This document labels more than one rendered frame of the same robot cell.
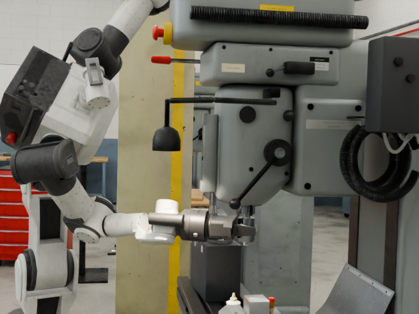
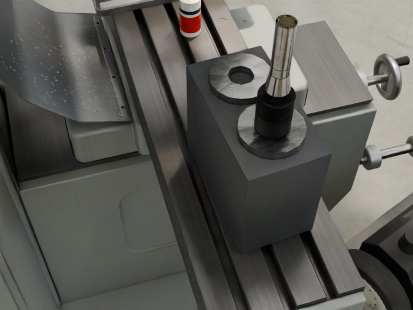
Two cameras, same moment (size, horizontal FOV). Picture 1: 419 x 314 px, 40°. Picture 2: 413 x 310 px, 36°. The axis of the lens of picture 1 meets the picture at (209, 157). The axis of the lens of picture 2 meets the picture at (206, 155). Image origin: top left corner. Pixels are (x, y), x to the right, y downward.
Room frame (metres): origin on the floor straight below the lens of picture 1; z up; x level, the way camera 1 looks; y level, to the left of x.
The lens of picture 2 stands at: (2.57, -0.17, 1.77)
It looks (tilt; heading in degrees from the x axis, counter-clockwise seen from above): 52 degrees down; 172
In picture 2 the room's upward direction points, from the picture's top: 1 degrees clockwise
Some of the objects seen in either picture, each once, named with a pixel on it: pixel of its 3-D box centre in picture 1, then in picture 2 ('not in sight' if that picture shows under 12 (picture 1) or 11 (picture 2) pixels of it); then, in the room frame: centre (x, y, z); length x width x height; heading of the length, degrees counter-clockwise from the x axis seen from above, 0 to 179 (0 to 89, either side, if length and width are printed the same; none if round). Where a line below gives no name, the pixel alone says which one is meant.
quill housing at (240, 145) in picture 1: (250, 144); not in sight; (1.59, -0.11, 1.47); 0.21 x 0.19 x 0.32; 10
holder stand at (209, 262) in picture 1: (214, 263); (251, 146); (2.00, -0.03, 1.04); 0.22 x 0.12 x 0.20; 15
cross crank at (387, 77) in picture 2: not in sight; (373, 80); (1.51, 0.39, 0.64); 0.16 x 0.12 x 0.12; 100
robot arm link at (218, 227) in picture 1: (213, 227); not in sight; (1.61, -0.02, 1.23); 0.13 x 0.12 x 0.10; 170
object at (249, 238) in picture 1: (245, 230); not in sight; (1.59, -0.11, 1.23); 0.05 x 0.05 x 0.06
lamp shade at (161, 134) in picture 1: (166, 138); not in sight; (1.47, 0.11, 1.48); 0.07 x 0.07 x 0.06
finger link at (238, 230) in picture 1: (244, 230); not in sight; (1.56, -0.10, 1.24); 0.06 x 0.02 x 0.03; 80
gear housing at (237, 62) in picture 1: (266, 68); not in sight; (1.60, -0.15, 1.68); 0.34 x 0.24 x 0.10; 100
